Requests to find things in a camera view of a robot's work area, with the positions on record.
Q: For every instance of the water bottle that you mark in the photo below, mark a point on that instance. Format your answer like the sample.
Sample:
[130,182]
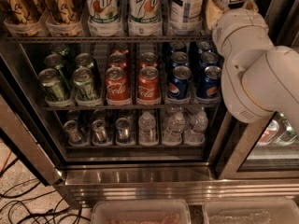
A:
[194,134]
[173,129]
[147,130]

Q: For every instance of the silver blue can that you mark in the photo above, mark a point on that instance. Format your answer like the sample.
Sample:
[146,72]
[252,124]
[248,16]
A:
[101,134]
[76,137]
[124,136]

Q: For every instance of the middle silver blue can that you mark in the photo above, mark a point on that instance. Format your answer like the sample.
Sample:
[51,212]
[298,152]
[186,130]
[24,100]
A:
[101,134]

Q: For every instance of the green can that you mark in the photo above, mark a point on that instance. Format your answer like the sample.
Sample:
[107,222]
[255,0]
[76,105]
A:
[87,60]
[88,93]
[56,91]
[58,62]

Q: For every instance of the orange la croix can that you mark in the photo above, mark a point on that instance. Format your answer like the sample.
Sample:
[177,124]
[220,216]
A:
[23,16]
[65,14]

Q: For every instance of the left clear plastic bin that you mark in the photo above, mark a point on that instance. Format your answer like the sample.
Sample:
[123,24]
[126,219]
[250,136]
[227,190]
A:
[141,212]

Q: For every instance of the pepsi can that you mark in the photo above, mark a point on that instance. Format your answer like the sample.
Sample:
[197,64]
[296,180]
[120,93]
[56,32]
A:
[179,82]
[179,58]
[208,59]
[210,82]

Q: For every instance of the right water bottle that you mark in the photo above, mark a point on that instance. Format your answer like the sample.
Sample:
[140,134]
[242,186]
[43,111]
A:
[194,134]

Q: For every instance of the right 7up zero can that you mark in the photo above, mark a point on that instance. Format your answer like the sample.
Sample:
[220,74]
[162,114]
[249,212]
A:
[145,17]

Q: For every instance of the right silver blue can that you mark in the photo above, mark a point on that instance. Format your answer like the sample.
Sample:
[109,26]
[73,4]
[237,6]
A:
[124,136]

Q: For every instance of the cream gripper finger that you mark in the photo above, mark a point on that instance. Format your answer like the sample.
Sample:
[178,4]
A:
[213,13]
[251,5]

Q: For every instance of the stainless steel fridge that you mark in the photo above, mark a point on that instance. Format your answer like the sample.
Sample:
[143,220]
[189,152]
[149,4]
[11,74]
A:
[88,175]

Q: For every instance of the clear plastic bin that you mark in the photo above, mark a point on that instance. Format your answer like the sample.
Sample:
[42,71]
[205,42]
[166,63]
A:
[141,212]
[275,210]

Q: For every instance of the top wire shelf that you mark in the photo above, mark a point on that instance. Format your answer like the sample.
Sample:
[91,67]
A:
[113,39]

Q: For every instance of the left water bottle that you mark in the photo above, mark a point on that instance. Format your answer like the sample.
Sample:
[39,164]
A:
[147,130]

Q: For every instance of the front left green can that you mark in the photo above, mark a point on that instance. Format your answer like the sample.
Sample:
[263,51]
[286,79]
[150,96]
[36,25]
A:
[56,91]

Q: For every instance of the coca cola can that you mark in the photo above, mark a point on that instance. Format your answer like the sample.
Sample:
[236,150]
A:
[148,86]
[148,59]
[118,60]
[118,92]

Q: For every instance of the left orange la croix can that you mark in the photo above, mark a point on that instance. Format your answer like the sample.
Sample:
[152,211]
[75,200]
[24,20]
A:
[23,16]

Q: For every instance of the right clear plastic bin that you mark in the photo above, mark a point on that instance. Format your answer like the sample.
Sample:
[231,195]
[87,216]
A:
[275,210]

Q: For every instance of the left 7up zero can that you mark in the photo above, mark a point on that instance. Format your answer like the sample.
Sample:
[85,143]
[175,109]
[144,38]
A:
[104,17]

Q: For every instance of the front left pepsi can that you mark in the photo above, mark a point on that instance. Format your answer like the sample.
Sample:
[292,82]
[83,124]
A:
[179,82]

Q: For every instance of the front right coca cola can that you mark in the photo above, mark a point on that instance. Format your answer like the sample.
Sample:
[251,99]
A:
[148,86]

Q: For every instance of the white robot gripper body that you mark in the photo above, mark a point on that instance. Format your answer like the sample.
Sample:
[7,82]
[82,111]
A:
[238,27]

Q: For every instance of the right orange la croix can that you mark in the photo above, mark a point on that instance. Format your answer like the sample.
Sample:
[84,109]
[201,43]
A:
[65,14]

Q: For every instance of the front left coca cola can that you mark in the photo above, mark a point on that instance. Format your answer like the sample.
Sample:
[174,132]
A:
[118,92]

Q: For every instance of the front right green can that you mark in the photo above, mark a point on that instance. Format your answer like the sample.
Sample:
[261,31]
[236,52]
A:
[88,93]

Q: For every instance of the front right pepsi can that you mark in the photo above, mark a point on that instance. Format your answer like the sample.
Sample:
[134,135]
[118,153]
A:
[210,82]

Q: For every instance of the middle water bottle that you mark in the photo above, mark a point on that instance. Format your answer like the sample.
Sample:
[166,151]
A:
[173,129]

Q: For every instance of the wire shelf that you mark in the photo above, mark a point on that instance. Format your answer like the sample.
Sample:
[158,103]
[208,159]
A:
[113,39]
[81,107]

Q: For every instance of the left silver blue can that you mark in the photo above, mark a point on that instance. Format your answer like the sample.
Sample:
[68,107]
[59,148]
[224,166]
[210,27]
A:
[76,137]

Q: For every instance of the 7up zero can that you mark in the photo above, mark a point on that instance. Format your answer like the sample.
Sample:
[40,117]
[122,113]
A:
[104,17]
[145,17]

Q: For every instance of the middle wire shelf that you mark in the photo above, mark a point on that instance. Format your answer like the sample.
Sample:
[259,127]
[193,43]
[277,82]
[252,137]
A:
[81,107]

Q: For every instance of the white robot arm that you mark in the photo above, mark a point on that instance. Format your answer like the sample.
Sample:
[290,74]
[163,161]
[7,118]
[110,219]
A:
[257,77]

